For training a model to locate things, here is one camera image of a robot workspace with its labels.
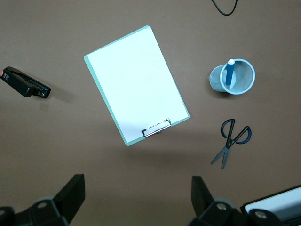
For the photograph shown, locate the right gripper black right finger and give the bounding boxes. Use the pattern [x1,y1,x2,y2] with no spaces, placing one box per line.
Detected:
[187,175,283,226]

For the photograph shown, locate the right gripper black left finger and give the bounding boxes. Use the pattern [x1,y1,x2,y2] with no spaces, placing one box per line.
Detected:
[0,173,86,226]

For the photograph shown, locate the blue marker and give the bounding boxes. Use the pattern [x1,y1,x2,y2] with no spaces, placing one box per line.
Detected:
[225,59,236,85]

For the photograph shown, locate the black stacked paper tray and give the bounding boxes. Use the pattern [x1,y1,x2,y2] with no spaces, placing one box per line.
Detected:
[240,185,301,226]

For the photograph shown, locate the black stapler with red end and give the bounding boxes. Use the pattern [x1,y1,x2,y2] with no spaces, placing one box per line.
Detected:
[0,66,51,99]

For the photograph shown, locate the light blue mesh pen cup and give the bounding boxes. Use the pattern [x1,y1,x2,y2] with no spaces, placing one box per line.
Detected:
[209,58,256,95]

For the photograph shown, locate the teal clipboard with metal clip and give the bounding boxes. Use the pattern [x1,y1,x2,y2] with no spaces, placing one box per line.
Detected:
[83,25,190,146]

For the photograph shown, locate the white paper sheet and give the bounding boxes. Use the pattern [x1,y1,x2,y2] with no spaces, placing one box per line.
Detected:
[86,27,190,143]

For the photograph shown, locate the black blue handled scissors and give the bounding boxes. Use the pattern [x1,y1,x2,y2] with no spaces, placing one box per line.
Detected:
[210,119,252,170]

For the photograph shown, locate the black looped table cable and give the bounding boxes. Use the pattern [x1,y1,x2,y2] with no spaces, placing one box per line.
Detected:
[211,0,238,16]

